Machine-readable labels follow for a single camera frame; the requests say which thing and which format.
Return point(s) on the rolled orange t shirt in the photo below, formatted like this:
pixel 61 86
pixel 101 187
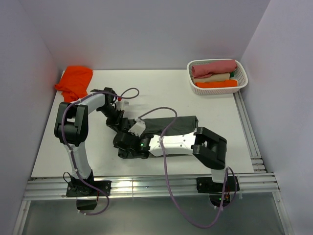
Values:
pixel 214 85

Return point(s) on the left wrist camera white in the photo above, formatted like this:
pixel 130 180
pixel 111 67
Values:
pixel 120 104

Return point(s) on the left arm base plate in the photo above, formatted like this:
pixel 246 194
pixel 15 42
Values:
pixel 87 197

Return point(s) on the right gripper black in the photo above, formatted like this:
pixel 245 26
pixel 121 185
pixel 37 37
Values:
pixel 122 149

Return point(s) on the dark grey t shirt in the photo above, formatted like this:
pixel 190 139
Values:
pixel 179 126

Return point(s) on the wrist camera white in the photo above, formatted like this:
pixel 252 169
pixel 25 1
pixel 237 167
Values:
pixel 138 128
pixel 120 104

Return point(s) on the orange t shirt on table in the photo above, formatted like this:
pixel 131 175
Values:
pixel 74 83

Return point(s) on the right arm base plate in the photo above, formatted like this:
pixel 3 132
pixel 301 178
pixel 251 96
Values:
pixel 206 185

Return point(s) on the white plastic basket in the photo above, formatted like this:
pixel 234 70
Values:
pixel 240 77

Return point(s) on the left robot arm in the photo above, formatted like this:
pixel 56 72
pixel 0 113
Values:
pixel 72 128

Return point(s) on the rolled beige t shirt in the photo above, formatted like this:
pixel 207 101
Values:
pixel 213 78

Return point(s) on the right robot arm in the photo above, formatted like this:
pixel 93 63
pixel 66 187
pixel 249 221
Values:
pixel 208 147

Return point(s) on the aluminium rail frame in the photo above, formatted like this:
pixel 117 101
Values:
pixel 260 181

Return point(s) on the rolled pink t shirt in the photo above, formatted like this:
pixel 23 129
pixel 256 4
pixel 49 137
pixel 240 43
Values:
pixel 207 70

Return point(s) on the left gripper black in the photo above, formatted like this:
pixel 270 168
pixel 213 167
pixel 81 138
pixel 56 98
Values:
pixel 115 124

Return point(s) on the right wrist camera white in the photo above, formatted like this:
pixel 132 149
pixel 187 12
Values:
pixel 138 128

